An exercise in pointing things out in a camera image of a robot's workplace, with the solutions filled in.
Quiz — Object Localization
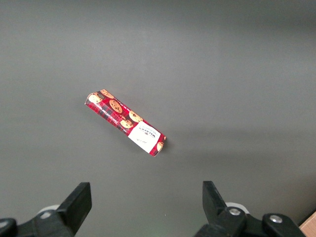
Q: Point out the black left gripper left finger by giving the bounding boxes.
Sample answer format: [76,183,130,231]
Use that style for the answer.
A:
[33,182,92,237]

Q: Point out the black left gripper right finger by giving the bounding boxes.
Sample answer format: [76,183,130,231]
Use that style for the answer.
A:
[195,181,247,237]

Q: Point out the red tartan cookie box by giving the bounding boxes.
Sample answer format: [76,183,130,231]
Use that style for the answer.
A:
[83,88,167,158]

